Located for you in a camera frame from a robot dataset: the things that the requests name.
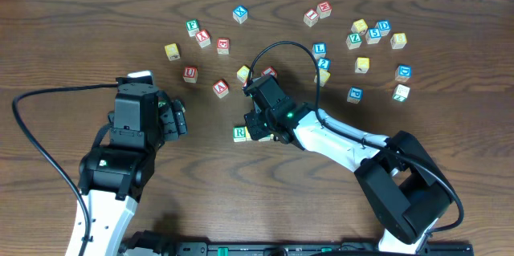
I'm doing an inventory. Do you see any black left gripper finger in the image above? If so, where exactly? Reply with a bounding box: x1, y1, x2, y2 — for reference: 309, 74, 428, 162
172, 100, 188, 135
159, 104, 179, 141

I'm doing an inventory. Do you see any yellow O block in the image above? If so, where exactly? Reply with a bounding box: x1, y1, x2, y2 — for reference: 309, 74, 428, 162
245, 126, 252, 141

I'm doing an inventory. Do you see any green R block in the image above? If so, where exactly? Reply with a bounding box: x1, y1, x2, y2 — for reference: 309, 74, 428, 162
232, 126, 247, 142

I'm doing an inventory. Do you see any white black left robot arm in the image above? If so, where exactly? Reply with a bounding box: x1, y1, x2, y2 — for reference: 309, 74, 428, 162
66, 91, 187, 255

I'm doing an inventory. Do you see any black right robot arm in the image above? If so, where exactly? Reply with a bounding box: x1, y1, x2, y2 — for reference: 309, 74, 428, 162
244, 102, 462, 254

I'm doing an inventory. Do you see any green B block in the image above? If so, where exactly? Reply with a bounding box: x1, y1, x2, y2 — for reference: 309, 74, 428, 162
259, 135, 272, 142

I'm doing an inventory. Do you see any red U block left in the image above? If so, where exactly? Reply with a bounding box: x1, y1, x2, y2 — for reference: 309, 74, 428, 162
182, 67, 198, 83

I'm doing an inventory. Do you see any yellow block far left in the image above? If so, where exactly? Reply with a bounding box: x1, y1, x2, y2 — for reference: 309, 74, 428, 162
164, 43, 181, 61

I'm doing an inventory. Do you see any red i block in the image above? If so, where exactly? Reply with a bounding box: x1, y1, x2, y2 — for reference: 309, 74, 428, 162
261, 67, 278, 78
304, 9, 320, 27

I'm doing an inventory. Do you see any red A block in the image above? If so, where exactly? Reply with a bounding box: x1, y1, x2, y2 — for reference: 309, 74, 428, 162
213, 79, 230, 99

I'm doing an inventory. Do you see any red X block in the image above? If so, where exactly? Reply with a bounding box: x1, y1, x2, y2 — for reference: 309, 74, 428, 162
195, 30, 211, 48

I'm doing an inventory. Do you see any yellow block by 2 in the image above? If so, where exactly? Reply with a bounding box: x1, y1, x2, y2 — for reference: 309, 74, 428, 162
314, 69, 331, 87

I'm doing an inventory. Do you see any red E block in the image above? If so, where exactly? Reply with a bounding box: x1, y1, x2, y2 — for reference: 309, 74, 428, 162
217, 38, 230, 55

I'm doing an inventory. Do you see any green F block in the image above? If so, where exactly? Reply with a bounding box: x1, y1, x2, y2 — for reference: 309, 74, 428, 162
186, 19, 200, 37

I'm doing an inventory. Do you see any blue 2 block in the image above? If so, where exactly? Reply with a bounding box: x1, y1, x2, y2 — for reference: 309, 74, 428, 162
317, 58, 332, 71

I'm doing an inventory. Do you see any blue L block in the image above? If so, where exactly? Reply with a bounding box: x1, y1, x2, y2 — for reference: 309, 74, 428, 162
312, 43, 327, 59

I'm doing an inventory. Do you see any blue P block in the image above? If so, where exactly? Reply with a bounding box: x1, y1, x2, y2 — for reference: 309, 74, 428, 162
347, 87, 363, 104

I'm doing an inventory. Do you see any blue X block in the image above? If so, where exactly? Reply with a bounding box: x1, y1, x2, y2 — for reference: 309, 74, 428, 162
233, 6, 248, 24

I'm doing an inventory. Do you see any yellow hammer block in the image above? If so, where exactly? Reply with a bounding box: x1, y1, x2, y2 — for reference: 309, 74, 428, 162
355, 57, 370, 74

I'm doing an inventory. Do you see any red I block far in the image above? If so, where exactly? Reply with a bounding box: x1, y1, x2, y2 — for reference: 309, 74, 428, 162
304, 9, 320, 27

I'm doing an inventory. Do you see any green Z block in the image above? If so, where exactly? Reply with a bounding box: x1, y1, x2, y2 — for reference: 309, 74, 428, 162
345, 33, 362, 50

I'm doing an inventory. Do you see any red block far right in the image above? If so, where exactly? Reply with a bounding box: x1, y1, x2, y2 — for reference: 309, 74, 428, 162
316, 1, 332, 18

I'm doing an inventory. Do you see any yellow block by Z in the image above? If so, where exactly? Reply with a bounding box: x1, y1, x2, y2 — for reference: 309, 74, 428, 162
351, 18, 368, 35

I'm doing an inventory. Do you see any blue 5 block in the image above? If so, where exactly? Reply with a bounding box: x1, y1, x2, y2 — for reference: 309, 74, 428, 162
365, 28, 381, 44

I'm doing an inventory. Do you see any green 7 block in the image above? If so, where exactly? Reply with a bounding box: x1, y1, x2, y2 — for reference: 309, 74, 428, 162
392, 84, 410, 102

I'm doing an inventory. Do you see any blue D block near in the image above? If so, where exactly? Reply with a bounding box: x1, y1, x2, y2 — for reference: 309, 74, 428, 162
394, 64, 412, 83

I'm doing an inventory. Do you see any blue d block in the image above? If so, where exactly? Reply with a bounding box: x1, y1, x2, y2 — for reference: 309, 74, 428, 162
394, 64, 412, 83
375, 20, 391, 37

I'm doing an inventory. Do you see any blue D block far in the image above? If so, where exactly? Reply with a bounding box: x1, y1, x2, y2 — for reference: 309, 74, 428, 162
375, 20, 391, 37

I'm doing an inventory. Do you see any yellow B-side block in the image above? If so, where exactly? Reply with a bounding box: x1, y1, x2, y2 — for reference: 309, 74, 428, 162
390, 33, 407, 50

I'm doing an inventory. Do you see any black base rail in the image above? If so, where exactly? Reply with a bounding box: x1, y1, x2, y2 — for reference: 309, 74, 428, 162
120, 230, 473, 256

